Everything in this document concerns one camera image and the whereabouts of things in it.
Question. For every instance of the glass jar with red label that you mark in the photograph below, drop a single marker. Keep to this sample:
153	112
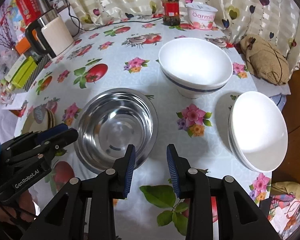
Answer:
170	10

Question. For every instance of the cartoon print poster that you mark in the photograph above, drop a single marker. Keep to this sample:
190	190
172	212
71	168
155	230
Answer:
15	22

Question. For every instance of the white yogurt tub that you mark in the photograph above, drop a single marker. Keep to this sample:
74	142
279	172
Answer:
202	17

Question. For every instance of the cluster of small bottles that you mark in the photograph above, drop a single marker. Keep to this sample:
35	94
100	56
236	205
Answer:
7	95

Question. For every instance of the purple decorative branches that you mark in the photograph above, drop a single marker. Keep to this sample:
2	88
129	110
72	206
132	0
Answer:
2	38

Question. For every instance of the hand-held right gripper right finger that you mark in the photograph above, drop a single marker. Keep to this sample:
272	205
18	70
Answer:
172	170

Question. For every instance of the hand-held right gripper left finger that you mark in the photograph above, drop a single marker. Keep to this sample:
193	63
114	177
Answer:
128	170

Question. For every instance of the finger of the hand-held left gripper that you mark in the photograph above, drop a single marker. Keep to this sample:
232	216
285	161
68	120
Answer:
52	131
65	137

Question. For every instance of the person's left hand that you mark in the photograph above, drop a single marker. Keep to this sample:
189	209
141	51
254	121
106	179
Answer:
25	202

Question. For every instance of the orange box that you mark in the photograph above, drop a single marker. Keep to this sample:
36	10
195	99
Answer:
22	46

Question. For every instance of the stainless steel bowl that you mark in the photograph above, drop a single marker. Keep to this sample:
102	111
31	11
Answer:
115	125

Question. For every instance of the white electric kettle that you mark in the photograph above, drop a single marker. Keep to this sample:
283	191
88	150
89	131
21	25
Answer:
56	35

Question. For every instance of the white bowl with blue stripe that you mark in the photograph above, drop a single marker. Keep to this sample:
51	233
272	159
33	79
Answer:
257	127
195	60

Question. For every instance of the clear plastic bag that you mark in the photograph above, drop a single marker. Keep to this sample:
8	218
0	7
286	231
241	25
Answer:
5	57

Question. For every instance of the striped tray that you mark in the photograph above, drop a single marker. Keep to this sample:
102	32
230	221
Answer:
38	70

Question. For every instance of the burlap bag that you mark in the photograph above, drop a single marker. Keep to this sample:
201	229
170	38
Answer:
265	57

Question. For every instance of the white paper sheet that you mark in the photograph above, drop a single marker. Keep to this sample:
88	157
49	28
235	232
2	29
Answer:
15	105

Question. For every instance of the olive cloth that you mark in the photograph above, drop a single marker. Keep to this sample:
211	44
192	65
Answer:
290	188

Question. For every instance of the green box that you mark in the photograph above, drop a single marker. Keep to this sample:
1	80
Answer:
25	73

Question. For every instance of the white slim box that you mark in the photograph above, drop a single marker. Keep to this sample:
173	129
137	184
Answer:
15	67

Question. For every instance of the plaid patterned cloth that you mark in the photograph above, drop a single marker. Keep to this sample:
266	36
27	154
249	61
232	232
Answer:
282	212

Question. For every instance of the red packet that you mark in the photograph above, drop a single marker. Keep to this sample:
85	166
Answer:
30	5

